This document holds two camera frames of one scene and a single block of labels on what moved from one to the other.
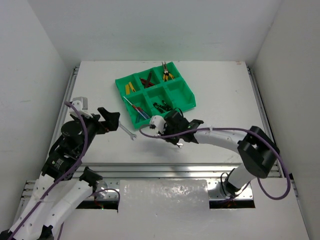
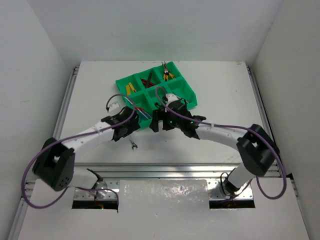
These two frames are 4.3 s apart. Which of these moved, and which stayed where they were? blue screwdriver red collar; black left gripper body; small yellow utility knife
Moved: black left gripper body
Stayed: blue screwdriver red collar; small yellow utility knife
